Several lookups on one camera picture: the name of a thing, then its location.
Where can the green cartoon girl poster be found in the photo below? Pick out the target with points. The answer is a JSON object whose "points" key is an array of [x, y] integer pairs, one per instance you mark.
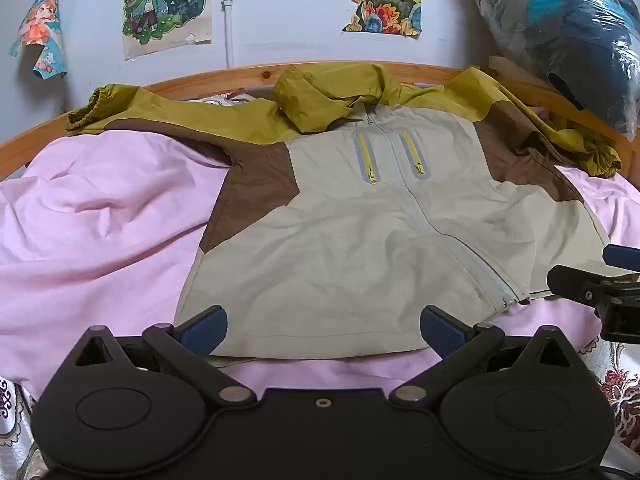
{"points": [[165, 5]]}

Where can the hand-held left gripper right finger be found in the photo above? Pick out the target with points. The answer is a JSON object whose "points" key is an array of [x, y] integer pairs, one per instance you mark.
{"points": [[440, 332]]}

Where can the wooden bed frame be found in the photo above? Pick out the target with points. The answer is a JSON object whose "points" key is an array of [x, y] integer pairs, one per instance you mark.
{"points": [[210, 82]]}

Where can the beige brown olive jacket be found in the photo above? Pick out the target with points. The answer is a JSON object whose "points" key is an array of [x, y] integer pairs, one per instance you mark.
{"points": [[350, 260]]}

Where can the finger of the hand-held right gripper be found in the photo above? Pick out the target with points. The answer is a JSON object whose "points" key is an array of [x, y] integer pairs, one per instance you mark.
{"points": [[575, 280], [622, 257]]}

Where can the white wall pipe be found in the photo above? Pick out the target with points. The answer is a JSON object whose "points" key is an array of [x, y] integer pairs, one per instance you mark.
{"points": [[228, 20]]}

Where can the clear plastic bag of clothes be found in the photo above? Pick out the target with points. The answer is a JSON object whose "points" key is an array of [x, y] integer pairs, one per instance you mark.
{"points": [[575, 25]]}

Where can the pink bed sheet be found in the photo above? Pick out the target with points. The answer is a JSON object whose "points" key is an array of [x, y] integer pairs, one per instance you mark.
{"points": [[100, 240]]}

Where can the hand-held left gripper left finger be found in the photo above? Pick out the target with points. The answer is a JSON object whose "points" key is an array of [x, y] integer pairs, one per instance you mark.
{"points": [[205, 332]]}

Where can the orange haired cartoon poster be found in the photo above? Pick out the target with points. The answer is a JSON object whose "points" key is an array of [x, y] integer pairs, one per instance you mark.
{"points": [[42, 30]]}

